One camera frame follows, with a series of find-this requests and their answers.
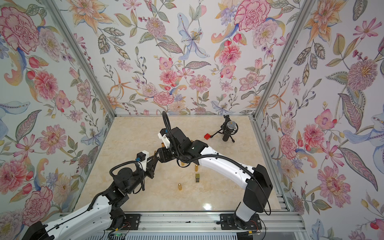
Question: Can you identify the aluminium front rail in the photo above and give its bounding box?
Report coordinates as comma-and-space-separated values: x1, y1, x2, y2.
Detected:
123, 211, 306, 233

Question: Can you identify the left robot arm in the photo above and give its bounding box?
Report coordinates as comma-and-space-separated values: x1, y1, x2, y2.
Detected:
23, 156, 158, 240

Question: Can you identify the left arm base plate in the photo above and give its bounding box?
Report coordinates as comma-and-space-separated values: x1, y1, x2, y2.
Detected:
114, 214, 142, 231

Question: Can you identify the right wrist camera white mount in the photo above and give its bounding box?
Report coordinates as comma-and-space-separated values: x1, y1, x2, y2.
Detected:
158, 129, 171, 149

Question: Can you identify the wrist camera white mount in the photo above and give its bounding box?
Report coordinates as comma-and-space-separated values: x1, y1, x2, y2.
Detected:
136, 151, 150, 171
158, 129, 171, 149

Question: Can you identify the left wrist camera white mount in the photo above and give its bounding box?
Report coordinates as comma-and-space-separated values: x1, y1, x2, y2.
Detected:
136, 151, 150, 171

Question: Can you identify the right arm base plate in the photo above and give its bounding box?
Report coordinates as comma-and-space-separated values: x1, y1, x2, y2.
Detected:
216, 213, 263, 231

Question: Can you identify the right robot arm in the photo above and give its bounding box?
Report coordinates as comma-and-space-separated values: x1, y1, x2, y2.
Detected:
156, 111, 274, 229

